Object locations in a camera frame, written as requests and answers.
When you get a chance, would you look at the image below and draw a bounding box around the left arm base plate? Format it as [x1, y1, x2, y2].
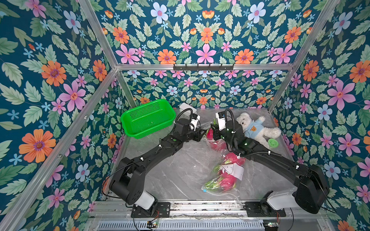
[131, 202, 171, 218]

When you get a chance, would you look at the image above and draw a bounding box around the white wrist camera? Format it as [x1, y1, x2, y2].
[215, 111, 226, 131]
[189, 113, 201, 131]

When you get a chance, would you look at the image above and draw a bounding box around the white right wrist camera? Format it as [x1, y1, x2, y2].
[215, 111, 226, 131]

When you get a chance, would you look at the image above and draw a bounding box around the white rectangular box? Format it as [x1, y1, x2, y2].
[179, 103, 197, 114]

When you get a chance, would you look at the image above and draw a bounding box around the white perforated vent strip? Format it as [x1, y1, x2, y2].
[97, 220, 265, 231]

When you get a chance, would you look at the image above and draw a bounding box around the black hook rail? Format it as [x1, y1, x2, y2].
[172, 64, 234, 72]

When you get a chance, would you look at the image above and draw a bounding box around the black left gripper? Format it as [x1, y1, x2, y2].
[179, 127, 206, 144]

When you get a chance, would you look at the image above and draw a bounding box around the white teddy bear blue shirt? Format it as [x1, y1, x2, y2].
[237, 113, 281, 149]

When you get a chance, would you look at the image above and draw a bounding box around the pink dragon fruit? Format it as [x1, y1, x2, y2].
[202, 172, 238, 192]
[215, 153, 246, 171]
[209, 140, 227, 152]
[206, 128, 214, 141]

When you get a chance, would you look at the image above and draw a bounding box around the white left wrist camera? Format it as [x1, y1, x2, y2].
[189, 113, 201, 131]

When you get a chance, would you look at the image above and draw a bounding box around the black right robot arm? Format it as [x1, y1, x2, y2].
[211, 121, 330, 215]

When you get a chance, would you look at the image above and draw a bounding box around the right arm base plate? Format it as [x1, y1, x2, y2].
[243, 201, 286, 218]

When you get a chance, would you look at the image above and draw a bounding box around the green plastic basket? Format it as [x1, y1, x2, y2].
[120, 99, 176, 139]

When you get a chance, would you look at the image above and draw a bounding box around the small green round lid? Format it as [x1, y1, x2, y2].
[268, 138, 279, 149]

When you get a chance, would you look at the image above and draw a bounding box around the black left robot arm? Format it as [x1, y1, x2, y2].
[108, 119, 207, 210]

